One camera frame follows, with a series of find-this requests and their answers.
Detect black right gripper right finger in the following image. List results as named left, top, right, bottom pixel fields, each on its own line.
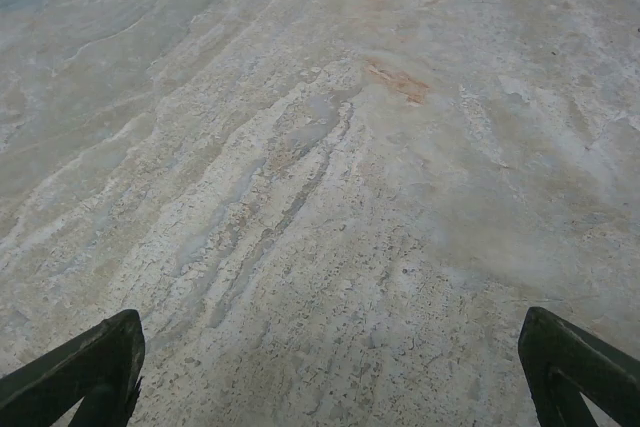
left=517, top=306, right=640, bottom=427

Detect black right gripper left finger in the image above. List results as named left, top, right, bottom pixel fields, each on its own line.
left=0, top=309, right=147, bottom=427

